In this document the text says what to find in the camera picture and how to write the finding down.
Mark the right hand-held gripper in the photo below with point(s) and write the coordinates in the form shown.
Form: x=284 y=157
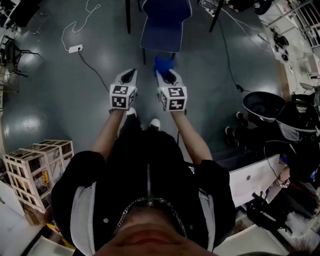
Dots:
x=175 y=100

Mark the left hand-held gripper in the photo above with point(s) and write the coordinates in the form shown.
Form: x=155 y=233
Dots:
x=120 y=101

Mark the blue wiping cloth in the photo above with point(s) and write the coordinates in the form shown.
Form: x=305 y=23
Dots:
x=162 y=65

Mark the blue chair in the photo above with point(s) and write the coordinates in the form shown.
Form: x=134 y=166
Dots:
x=162 y=30

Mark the person's right forearm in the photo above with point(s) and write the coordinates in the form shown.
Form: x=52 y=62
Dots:
x=190 y=140

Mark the person's left forearm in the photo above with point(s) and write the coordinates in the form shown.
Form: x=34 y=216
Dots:
x=107 y=135

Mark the black cantilever chair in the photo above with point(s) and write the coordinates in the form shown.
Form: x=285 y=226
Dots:
x=27 y=12

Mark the person's left white shoe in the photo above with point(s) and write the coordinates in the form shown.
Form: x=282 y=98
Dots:
x=131 y=112

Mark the person's white shoe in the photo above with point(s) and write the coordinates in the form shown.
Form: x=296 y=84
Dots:
x=131 y=112
x=155 y=123

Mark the person's right white shoe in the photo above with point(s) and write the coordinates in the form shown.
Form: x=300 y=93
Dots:
x=155 y=123

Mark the white power strip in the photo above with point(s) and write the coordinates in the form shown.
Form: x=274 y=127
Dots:
x=75 y=48

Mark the white multi-socket extension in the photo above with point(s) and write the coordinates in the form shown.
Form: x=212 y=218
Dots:
x=211 y=11

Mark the person's body in black clothing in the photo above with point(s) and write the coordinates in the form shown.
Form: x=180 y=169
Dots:
x=140 y=162

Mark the white board panel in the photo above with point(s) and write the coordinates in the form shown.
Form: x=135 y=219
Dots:
x=257 y=180

